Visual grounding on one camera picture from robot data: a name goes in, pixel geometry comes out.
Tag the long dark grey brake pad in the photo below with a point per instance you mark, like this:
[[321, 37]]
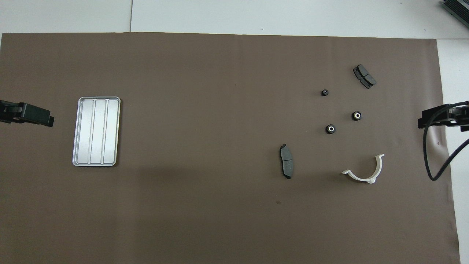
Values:
[[286, 161]]

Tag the brown paper table mat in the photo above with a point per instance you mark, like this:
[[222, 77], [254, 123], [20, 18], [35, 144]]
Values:
[[201, 91]]

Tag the black bearing gear silver centre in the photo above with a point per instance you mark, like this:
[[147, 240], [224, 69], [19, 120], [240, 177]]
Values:
[[357, 116], [330, 129]]

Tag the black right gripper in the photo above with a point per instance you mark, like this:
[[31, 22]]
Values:
[[461, 117]]

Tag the short dark grey brake pad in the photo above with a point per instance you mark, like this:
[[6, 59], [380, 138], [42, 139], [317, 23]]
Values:
[[364, 76]]

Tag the black ribbed device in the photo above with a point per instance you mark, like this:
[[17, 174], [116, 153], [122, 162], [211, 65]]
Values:
[[460, 9]]

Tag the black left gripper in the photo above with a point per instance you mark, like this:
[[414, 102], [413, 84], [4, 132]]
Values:
[[11, 113]]

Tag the silver metal grooved tray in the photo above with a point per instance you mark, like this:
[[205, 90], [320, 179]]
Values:
[[97, 132]]

